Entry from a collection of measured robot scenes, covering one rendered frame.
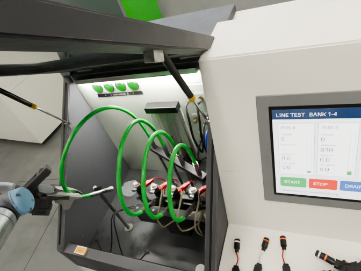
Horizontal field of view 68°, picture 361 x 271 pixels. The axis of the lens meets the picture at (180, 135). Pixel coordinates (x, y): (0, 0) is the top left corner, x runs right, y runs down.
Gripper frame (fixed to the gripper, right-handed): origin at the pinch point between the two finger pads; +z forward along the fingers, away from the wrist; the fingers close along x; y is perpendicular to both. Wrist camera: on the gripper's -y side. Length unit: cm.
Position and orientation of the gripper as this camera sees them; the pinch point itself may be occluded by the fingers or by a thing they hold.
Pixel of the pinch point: (79, 193)
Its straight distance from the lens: 105.1
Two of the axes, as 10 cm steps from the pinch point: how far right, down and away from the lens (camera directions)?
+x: 4.7, 2.6, -8.5
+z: 8.4, 1.8, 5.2
